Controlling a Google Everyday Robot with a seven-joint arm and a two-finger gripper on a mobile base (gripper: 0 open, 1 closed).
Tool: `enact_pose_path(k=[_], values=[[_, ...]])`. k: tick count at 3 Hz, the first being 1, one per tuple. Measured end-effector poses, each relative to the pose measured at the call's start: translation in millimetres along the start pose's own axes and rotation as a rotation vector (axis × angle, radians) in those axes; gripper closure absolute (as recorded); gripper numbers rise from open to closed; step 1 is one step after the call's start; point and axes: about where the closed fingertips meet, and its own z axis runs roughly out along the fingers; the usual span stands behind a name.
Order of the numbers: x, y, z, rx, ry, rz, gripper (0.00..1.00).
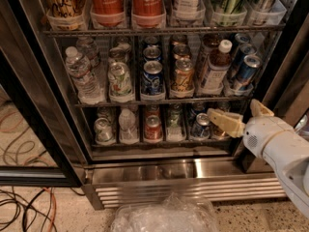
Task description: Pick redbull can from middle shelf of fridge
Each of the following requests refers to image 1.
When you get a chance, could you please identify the clear plastic bag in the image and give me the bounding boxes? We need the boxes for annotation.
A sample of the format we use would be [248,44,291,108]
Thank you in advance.
[110,193,219,232]

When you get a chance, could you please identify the bottom white green can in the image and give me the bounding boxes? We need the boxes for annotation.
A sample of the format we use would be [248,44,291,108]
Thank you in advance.
[94,117,114,144]

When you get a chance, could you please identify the orange floor cable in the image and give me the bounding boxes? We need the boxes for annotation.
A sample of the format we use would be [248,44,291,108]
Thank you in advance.
[42,187,58,232]

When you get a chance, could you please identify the brown tea bottle white cap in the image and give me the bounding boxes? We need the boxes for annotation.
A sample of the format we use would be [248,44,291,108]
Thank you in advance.
[201,40,232,90]

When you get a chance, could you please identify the rear clear water bottle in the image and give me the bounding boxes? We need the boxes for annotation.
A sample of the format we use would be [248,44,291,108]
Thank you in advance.
[76,36,100,68]

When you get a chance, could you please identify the blue pepsi can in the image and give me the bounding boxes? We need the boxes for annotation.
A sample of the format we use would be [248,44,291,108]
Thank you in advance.
[141,61,163,96]
[142,46,161,62]
[143,36,160,48]

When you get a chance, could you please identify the black floor cables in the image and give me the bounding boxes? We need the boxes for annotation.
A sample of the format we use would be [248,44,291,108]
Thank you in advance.
[0,187,59,232]

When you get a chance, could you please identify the bottom orange soda can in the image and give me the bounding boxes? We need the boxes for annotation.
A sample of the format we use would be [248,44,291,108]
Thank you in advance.
[211,125,229,140]

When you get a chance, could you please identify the bottom blue soda can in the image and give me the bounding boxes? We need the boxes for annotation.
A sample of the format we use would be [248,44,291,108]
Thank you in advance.
[190,113,211,139]

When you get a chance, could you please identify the blue redbull can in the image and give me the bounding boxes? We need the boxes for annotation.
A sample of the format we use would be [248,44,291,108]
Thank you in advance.
[232,54,262,90]
[230,33,251,53]
[230,43,257,78]

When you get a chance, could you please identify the left coca cola bottle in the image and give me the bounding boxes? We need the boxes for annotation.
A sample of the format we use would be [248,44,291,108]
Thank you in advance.
[92,0,124,27]

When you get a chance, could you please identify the bottom red soda can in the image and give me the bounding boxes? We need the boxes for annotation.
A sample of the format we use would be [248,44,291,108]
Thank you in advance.
[145,115,162,140]

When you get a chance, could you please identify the white green can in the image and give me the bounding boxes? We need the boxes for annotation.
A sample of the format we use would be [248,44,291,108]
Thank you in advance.
[94,117,114,144]
[108,62,132,97]
[108,47,126,64]
[113,36,131,56]

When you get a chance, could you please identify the front clear water bottle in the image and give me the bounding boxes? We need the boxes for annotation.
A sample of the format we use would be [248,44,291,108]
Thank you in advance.
[66,46,103,104]

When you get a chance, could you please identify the front white green can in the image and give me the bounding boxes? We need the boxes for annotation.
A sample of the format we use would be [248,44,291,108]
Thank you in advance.
[108,62,132,97]

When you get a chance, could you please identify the right glass fridge door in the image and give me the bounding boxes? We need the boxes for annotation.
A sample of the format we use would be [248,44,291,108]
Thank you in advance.
[260,15,309,126]

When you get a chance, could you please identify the right coca cola bottle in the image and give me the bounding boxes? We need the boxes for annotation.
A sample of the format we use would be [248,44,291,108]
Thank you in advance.
[132,0,162,28]

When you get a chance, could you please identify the bottom small water bottle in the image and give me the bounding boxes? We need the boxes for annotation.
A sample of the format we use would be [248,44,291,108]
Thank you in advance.
[119,108,138,144]

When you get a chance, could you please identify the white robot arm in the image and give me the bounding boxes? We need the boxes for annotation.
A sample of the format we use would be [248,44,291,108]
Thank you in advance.
[207,99,309,218]

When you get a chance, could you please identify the front gold soda can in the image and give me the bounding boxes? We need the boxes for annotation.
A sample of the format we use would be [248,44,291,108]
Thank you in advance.
[171,58,194,92]

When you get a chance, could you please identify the green striped tall can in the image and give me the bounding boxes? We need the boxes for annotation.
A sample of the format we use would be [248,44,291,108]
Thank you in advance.
[210,0,245,26]

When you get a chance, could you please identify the white label bottle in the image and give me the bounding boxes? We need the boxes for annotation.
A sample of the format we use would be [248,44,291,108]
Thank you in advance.
[169,0,205,21]

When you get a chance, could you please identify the coca cola bottle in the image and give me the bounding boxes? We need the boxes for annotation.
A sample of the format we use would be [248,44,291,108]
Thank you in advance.
[92,0,124,27]
[132,0,162,28]

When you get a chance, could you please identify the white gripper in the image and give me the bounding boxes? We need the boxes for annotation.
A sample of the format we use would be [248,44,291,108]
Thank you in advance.
[207,99,294,158]

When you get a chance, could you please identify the bottom green label bottle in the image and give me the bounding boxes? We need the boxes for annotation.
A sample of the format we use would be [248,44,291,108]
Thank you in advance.
[167,103,183,137]

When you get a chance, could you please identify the gold soda can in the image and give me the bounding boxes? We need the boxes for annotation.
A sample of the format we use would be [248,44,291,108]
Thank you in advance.
[172,44,191,61]
[171,58,194,92]
[170,35,188,47]

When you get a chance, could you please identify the open glass fridge door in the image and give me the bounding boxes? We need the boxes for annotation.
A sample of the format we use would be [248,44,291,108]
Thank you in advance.
[0,0,88,187]

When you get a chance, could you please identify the stainless steel display fridge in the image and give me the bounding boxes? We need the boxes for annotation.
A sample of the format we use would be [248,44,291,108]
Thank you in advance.
[42,0,308,209]

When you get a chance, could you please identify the clear water bottle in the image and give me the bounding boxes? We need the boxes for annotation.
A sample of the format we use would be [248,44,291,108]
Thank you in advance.
[66,46,103,104]
[76,36,100,68]

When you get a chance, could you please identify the rear brown tea bottle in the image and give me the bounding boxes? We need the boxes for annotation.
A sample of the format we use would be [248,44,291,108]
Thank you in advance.
[195,34,221,78]

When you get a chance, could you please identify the front blue pepsi can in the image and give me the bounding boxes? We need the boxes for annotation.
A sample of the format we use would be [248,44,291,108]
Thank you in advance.
[141,61,163,96]

